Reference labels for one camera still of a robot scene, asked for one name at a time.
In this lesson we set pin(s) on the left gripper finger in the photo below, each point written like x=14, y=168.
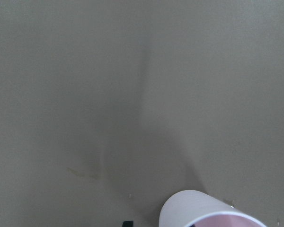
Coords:
x=127, y=223

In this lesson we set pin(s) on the pink plastic cup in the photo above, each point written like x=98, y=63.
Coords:
x=191, y=208

